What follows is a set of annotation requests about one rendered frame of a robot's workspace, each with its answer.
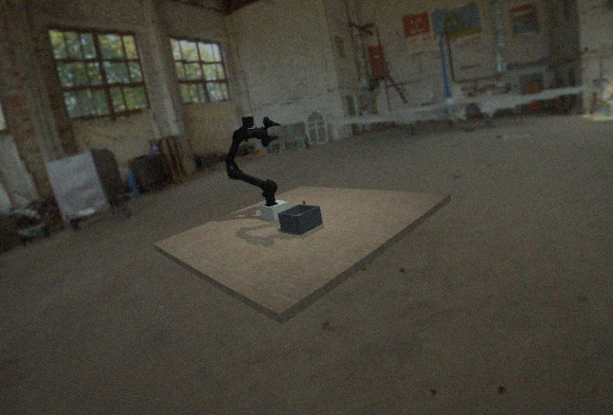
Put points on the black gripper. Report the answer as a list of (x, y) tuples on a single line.
[(267, 123)]

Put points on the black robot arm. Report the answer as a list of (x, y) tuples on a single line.
[(242, 134)]

